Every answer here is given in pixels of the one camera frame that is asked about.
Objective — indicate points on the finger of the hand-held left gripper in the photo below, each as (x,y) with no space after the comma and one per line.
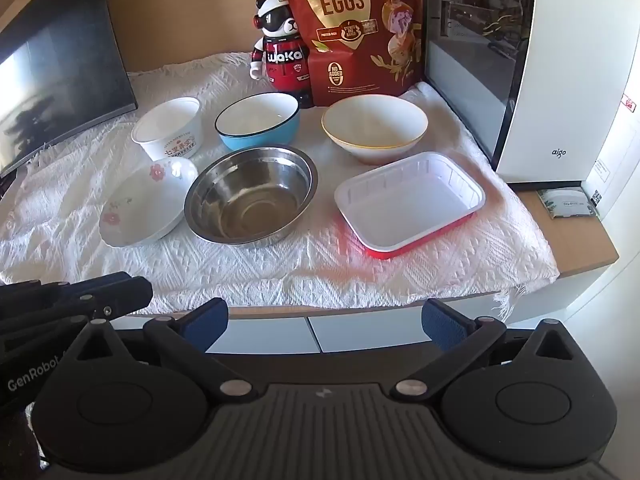
(35,332)
(117,291)

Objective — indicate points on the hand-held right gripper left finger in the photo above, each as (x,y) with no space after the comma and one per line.
(209,321)

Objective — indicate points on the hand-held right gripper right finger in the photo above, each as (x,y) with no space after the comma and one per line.
(440,324)

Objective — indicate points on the white floral plate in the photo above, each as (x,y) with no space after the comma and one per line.
(140,205)

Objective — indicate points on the red white rectangular tray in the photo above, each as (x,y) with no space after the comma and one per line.
(405,205)

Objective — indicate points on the stainless steel bowl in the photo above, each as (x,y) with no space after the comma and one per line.
(250,200)

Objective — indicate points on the white printed paper bowl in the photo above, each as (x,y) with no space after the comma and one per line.
(165,125)

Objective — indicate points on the blue enamel bowl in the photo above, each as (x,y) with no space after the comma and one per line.
(260,138)

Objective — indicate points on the white drawer front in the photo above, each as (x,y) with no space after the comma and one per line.
(270,336)
(370,332)

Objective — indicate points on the white textured cloth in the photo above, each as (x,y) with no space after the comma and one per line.
(300,270)

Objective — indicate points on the small green white packet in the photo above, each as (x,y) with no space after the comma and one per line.
(567,204)

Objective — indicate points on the black computer monitor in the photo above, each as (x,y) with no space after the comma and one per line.
(60,60)

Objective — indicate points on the red black panda toy figure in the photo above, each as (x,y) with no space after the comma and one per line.
(282,60)

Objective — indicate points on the red snack bag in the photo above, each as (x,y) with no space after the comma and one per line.
(350,60)

